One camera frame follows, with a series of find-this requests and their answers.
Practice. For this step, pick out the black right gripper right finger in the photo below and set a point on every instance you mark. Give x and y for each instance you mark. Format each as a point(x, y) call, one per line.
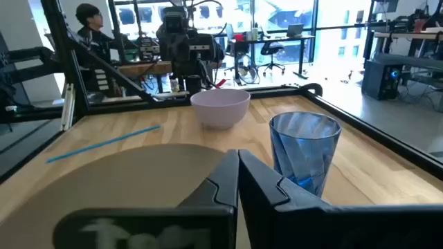
point(311, 228)

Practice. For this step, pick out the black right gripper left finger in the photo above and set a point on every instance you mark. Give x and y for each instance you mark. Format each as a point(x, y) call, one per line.
point(155, 228)

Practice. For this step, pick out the lilac plastic bowl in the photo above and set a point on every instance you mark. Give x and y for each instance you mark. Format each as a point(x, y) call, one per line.
point(220, 109)

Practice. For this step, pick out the blue faceted plastic tumbler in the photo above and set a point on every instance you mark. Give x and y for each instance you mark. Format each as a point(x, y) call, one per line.
point(304, 152)

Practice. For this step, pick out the blue drinking straw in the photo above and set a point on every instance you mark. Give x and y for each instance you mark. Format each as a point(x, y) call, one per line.
point(104, 143)

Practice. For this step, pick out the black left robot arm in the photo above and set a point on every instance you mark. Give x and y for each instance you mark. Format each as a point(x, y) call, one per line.
point(192, 84)

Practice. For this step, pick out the wooden background workbench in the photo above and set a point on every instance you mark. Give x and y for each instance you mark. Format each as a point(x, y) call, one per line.
point(138, 68)

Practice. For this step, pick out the round beige leather placemat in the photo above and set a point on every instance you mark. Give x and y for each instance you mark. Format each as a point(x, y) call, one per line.
point(121, 180)

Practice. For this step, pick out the black office chair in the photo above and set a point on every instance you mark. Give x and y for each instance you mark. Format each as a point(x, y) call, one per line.
point(271, 50)

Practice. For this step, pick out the person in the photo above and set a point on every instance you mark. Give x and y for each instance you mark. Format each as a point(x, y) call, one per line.
point(90, 20)

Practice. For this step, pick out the black office desk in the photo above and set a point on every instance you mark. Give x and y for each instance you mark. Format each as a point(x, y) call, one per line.
point(277, 38)

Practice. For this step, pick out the grey laptop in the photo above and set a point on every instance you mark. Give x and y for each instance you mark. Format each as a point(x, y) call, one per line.
point(295, 30)

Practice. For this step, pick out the black computer tower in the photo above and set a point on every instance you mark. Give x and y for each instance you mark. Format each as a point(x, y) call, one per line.
point(380, 81)

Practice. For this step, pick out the light-topped workstation desk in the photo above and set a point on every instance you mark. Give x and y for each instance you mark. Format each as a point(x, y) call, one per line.
point(405, 35)

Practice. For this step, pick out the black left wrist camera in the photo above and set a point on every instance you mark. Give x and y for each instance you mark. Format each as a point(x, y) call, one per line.
point(176, 20)

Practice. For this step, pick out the black aluminium table frame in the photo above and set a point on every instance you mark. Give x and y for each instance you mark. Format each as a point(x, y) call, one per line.
point(380, 136)

